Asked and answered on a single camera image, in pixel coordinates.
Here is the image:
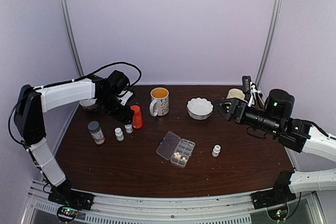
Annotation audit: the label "orange pill bottle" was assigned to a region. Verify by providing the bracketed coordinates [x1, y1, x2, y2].
[130, 105, 143, 129]

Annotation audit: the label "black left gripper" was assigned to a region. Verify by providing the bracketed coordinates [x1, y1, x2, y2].
[98, 93, 134, 125]

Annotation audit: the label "white ribbed cup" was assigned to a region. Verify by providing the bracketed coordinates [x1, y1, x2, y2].
[226, 88, 246, 102]

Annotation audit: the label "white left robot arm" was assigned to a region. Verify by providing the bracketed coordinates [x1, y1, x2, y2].
[13, 70, 134, 205]

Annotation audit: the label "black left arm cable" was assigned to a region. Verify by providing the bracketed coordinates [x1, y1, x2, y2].
[7, 61, 143, 146]

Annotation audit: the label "aluminium frame post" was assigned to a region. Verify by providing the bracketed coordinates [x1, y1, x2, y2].
[59, 0, 85, 77]
[256, 0, 283, 87]

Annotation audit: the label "grey-capped orange label bottle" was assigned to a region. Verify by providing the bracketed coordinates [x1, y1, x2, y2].
[87, 121, 105, 145]

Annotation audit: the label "white ceramic bowl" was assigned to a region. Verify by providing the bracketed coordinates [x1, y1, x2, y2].
[79, 99, 99, 112]

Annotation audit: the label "clear plastic pill organizer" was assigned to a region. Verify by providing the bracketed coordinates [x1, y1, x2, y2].
[156, 131, 196, 168]

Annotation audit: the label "aluminium frame post left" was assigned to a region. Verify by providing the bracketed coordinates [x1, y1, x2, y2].
[59, 0, 85, 77]

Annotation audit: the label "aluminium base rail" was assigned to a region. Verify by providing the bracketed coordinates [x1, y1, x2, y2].
[21, 177, 321, 224]

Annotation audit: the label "small white pill bottle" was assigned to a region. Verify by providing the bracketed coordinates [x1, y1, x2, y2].
[124, 124, 133, 134]

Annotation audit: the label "aluminium frame post right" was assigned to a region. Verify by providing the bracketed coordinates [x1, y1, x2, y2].
[256, 0, 283, 87]

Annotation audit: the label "white scalloped dish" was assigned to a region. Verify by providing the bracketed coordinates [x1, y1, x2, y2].
[186, 98, 214, 121]

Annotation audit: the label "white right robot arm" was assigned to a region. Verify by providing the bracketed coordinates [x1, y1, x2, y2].
[214, 89, 335, 204]

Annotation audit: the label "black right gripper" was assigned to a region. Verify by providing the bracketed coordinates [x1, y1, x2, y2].
[212, 98, 281, 136]

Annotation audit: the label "yellow-lined patterned mug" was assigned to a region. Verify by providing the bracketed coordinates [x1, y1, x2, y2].
[149, 87, 169, 117]

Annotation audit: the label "white pills in organizer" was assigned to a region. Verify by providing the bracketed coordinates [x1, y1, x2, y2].
[173, 152, 187, 162]

